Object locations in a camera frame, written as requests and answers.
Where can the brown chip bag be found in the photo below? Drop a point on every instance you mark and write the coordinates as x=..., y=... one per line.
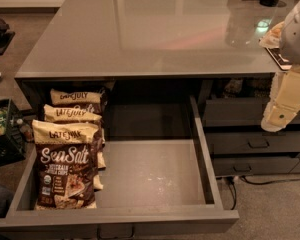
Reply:
x=66, y=165
x=92, y=102
x=67, y=115

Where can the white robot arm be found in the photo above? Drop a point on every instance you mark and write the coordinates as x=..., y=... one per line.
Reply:
x=287, y=35

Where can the upper right drawer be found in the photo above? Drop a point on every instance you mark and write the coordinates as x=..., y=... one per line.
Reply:
x=221, y=112

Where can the closed middle right drawer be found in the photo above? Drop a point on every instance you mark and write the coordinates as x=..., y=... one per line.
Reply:
x=253, y=142

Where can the closed drawer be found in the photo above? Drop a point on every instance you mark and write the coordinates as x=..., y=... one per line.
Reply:
x=253, y=142
x=256, y=166

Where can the closed lower right drawer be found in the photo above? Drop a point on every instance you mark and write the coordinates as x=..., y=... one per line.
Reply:
x=256, y=166

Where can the open grey top drawer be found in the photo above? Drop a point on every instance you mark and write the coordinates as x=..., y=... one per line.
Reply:
x=158, y=180

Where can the grey cabinet with counter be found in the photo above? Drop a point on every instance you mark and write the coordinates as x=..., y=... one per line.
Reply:
x=158, y=52

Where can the black white marker tag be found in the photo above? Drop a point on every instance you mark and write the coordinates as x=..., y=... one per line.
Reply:
x=279, y=60

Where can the black plastic crate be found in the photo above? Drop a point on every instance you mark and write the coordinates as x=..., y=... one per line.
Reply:
x=12, y=148

